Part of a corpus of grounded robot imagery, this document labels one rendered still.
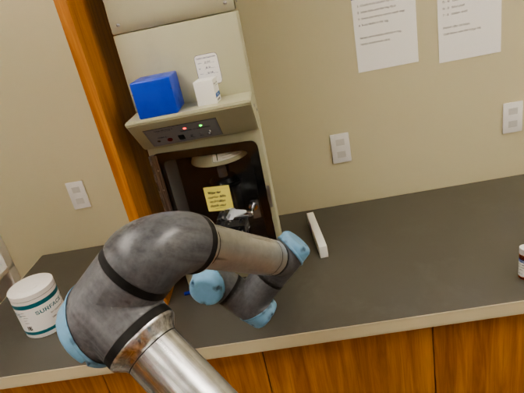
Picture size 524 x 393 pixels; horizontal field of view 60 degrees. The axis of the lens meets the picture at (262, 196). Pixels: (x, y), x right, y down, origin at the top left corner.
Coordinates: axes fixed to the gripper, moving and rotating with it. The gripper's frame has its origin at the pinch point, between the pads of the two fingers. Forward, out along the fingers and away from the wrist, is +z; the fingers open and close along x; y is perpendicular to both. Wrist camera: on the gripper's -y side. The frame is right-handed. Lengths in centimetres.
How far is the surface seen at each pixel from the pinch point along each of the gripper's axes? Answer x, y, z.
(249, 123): 23.6, 9.2, 4.9
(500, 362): -48, 67, -8
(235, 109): 29.1, 7.6, -1.0
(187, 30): 48.9, -2.6, 8.2
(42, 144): 18, -80, 40
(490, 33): 27, 83, 65
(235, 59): 39.6, 7.6, 9.8
